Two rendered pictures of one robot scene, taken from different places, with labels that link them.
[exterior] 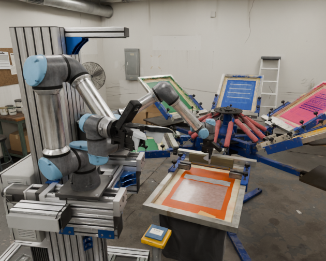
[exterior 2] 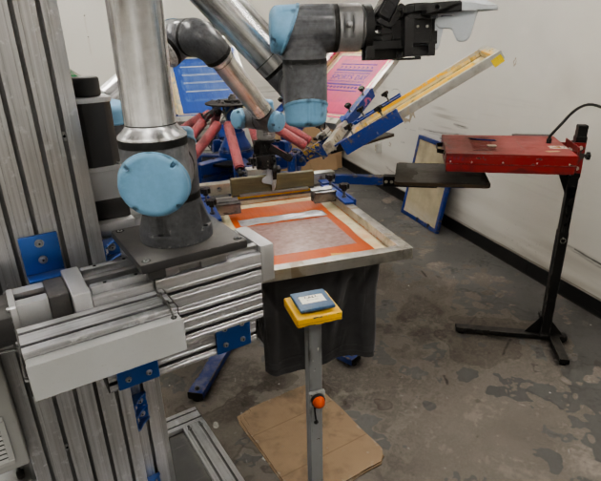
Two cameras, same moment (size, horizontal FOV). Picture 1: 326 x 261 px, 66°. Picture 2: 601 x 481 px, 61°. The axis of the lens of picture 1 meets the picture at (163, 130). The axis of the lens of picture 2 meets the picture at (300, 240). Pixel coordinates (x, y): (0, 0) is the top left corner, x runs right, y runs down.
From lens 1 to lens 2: 91 cm
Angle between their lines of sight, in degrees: 37
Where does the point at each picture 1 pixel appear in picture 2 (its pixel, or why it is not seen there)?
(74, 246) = (114, 432)
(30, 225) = (108, 363)
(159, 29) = not seen: outside the picture
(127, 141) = (417, 38)
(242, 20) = not seen: outside the picture
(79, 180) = (186, 218)
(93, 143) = (318, 70)
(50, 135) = (157, 85)
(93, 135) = (320, 50)
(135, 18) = not seen: outside the picture
